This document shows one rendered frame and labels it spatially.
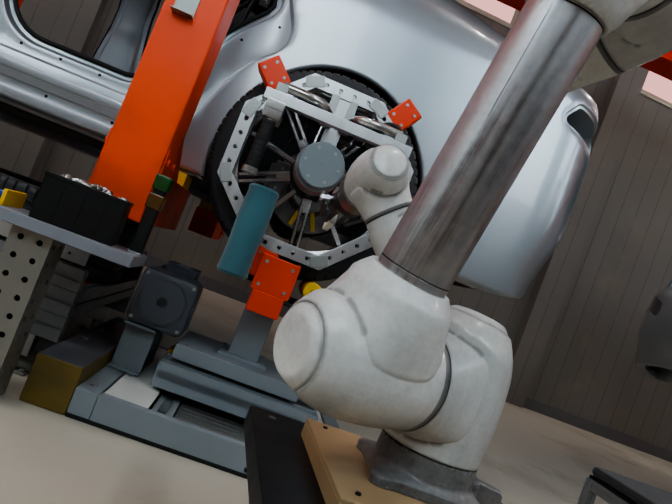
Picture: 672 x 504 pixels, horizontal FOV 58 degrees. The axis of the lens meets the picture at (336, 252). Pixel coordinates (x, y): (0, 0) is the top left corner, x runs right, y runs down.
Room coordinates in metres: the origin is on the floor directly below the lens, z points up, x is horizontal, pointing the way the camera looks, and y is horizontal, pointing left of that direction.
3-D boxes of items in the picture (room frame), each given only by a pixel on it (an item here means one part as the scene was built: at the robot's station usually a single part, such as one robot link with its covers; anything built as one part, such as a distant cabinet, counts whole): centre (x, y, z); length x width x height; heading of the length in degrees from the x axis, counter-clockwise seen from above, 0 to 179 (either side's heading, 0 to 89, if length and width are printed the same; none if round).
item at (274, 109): (1.58, 0.29, 0.93); 0.09 x 0.05 x 0.05; 6
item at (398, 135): (1.70, 0.03, 1.03); 0.19 x 0.18 x 0.11; 6
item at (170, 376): (1.98, 0.13, 0.13); 0.50 x 0.36 x 0.10; 96
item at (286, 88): (1.67, 0.23, 1.03); 0.19 x 0.18 x 0.11; 6
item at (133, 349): (2.02, 0.45, 0.26); 0.42 x 0.18 x 0.35; 6
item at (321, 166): (1.74, 0.13, 0.85); 0.21 x 0.14 x 0.14; 6
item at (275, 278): (1.85, 0.15, 0.48); 0.16 x 0.12 x 0.17; 6
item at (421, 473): (0.94, -0.26, 0.36); 0.22 x 0.18 x 0.06; 94
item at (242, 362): (1.98, 0.16, 0.32); 0.40 x 0.30 x 0.28; 96
